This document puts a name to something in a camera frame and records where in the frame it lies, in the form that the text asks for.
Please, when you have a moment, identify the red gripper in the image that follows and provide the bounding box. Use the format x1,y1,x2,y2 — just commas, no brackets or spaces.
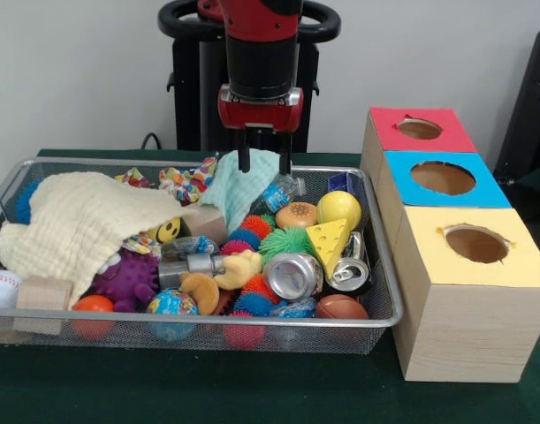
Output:
217,99,305,174

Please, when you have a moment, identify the light blue waffle cloth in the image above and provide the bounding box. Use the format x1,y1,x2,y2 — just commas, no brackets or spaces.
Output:
200,148,282,235

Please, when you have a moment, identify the yellow plush toy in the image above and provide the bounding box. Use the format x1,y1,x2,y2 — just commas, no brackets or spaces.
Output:
214,249,264,292

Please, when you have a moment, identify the silver mesh bin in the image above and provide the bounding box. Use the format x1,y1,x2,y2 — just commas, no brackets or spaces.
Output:
0,156,404,357

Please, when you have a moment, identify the wooden box with three holes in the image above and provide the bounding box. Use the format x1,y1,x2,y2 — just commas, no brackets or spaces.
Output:
360,105,540,383

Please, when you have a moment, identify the toy hamburger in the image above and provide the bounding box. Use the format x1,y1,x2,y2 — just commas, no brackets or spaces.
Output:
274,201,318,230

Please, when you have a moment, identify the green spiky ball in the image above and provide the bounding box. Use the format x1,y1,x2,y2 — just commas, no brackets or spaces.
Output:
258,225,314,266

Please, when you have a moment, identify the yellow ball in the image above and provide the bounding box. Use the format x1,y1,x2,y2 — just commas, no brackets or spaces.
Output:
316,190,362,231

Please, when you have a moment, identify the yellow cheese wedge toy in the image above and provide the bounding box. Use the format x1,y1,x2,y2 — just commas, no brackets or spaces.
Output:
305,218,351,280

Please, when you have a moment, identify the crushed silver can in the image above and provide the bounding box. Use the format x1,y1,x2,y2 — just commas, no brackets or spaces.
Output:
262,252,324,302

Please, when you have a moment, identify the brown toy football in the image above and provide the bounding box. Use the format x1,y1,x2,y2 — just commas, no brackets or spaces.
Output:
314,293,370,320

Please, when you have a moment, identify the globe print ball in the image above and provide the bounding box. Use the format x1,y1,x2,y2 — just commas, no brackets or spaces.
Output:
146,288,200,316

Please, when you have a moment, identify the cream waffle cloth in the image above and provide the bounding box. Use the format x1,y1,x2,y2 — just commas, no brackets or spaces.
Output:
0,170,200,310

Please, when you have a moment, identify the black upright panel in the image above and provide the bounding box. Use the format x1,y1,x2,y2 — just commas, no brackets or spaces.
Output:
493,28,540,180

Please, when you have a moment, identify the white baseball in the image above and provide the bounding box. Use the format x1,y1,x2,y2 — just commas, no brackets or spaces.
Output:
0,269,23,309

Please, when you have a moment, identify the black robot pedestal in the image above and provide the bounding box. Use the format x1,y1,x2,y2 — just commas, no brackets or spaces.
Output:
157,0,342,154

